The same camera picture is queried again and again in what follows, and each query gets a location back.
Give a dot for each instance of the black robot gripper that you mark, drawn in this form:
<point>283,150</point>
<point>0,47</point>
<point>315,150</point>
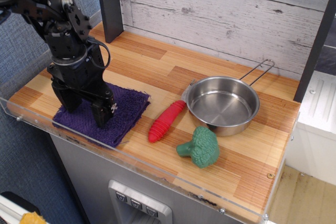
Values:
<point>83,80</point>

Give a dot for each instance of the purple terry cloth napkin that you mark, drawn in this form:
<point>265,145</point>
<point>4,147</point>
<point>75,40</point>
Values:
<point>130,106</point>

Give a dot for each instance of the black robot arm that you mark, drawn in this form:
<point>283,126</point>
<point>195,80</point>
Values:
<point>60,24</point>

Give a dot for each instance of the clear acrylic table guard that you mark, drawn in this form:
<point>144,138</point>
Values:
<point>237,185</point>

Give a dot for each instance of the grey toy fridge cabinet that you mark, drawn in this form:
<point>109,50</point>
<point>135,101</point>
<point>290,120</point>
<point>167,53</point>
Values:
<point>90,175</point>

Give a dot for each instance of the silver dispenser button panel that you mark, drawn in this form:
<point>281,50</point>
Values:
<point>131,206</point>

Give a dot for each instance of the green toy broccoli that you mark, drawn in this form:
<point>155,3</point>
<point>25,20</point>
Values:
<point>203,148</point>

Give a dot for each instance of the stainless steel pan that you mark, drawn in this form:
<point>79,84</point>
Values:
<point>224,105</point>

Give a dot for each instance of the white cabinet on right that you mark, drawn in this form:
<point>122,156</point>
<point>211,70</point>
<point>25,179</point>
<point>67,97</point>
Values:
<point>311,149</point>

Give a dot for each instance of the dark right shelf post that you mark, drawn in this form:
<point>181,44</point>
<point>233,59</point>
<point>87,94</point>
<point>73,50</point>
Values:
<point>316,49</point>

